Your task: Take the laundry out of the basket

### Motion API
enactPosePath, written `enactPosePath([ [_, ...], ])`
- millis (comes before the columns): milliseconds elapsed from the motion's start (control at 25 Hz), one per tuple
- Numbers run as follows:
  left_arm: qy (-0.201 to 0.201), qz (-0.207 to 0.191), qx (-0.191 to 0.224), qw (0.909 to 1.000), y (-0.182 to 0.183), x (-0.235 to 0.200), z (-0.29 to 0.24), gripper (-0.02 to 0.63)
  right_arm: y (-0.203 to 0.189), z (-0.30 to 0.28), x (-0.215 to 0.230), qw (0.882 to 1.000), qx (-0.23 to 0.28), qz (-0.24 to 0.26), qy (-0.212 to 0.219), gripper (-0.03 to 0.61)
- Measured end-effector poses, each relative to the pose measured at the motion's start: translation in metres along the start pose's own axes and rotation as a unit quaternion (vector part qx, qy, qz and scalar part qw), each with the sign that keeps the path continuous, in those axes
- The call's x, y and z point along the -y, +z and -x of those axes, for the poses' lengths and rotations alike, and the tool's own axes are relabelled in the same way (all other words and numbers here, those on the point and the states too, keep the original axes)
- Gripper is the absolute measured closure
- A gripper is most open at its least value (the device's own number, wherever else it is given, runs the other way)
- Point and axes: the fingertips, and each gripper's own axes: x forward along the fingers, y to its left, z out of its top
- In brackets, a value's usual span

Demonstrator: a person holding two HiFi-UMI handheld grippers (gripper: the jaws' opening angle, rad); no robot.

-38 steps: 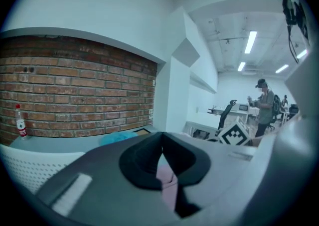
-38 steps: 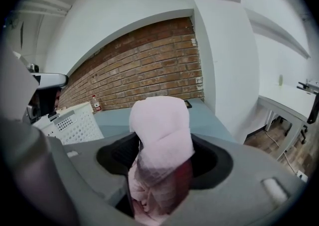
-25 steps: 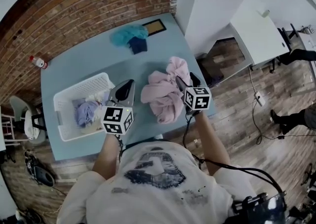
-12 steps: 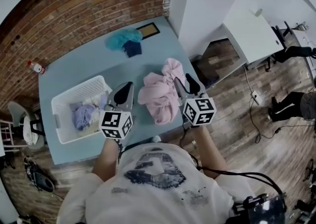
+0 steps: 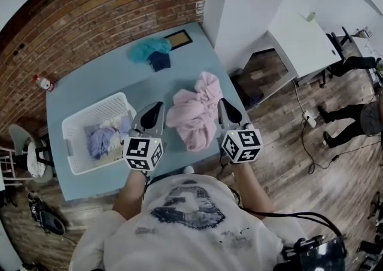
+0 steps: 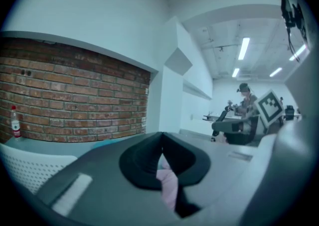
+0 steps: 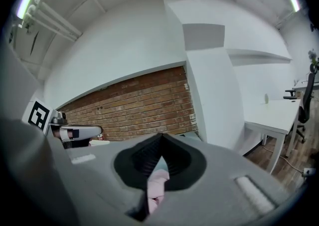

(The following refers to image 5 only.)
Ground navy blue cloth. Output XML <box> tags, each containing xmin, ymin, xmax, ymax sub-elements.
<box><xmin>148</xmin><ymin>51</ymin><xmax>172</xmax><ymax>72</ymax></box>

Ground teal fluffy cloth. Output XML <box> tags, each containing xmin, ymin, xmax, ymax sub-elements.
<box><xmin>128</xmin><ymin>37</ymin><xmax>172</xmax><ymax>64</ymax></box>

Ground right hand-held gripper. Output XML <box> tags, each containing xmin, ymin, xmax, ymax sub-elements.
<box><xmin>217</xmin><ymin>98</ymin><xmax>264</xmax><ymax>165</ymax></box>

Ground white power strip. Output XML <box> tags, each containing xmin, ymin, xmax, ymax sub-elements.
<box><xmin>303</xmin><ymin>110</ymin><xmax>317</xmax><ymax>129</ymax></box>

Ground black framed tan board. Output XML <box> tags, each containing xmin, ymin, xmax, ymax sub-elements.
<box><xmin>163</xmin><ymin>29</ymin><xmax>193</xmax><ymax>51</ymax></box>

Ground black waist device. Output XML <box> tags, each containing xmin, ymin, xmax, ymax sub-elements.
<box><xmin>281</xmin><ymin>233</ymin><xmax>348</xmax><ymax>271</ymax></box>

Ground person's white printed t-shirt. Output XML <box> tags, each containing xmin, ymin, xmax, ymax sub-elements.
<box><xmin>71</xmin><ymin>173</ymin><xmax>308</xmax><ymax>271</ymax></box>

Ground person's right forearm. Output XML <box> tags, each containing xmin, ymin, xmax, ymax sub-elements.
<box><xmin>233</xmin><ymin>162</ymin><xmax>275</xmax><ymax>220</ymax></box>

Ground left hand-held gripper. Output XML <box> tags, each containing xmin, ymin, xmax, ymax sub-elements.
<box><xmin>122</xmin><ymin>101</ymin><xmax>166</xmax><ymax>172</ymax></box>

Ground cream white clothes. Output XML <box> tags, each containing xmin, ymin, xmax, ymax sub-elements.
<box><xmin>100</xmin><ymin>115</ymin><xmax>132</xmax><ymax>163</ymax></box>

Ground black power cable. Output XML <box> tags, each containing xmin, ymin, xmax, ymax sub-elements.
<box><xmin>300</xmin><ymin>123</ymin><xmax>341</xmax><ymax>175</ymax></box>

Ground white desk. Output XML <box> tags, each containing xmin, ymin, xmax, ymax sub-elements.
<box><xmin>244</xmin><ymin>12</ymin><xmax>344</xmax><ymax>106</ymax></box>

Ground clear bottle with red cap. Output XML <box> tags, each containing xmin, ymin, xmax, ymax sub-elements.
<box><xmin>32</xmin><ymin>74</ymin><xmax>56</xmax><ymax>92</ymax></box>

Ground pink garment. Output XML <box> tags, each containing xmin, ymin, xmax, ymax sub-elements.
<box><xmin>166</xmin><ymin>71</ymin><xmax>224</xmax><ymax>153</ymax></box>

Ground black oval device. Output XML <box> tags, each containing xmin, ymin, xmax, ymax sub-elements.
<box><xmin>28</xmin><ymin>192</ymin><xmax>67</xmax><ymax>237</ymax></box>

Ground light blue table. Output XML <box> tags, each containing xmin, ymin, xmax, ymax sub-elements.
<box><xmin>45</xmin><ymin>22</ymin><xmax>251</xmax><ymax>202</ymax></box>

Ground person's left forearm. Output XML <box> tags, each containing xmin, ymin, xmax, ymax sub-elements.
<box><xmin>112</xmin><ymin>169</ymin><xmax>149</xmax><ymax>221</ymax></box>

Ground white shelf rack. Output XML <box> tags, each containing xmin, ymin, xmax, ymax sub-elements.
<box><xmin>0</xmin><ymin>144</ymin><xmax>24</xmax><ymax>187</ymax></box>

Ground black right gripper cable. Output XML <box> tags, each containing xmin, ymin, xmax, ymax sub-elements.
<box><xmin>220</xmin><ymin>156</ymin><xmax>345</xmax><ymax>240</ymax></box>

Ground grey shell chair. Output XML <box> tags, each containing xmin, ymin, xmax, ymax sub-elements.
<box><xmin>8</xmin><ymin>124</ymin><xmax>57</xmax><ymax>184</ymax></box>

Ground white plastic laundry basket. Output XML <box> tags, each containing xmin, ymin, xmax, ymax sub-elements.
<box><xmin>62</xmin><ymin>92</ymin><xmax>138</xmax><ymax>176</ymax></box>

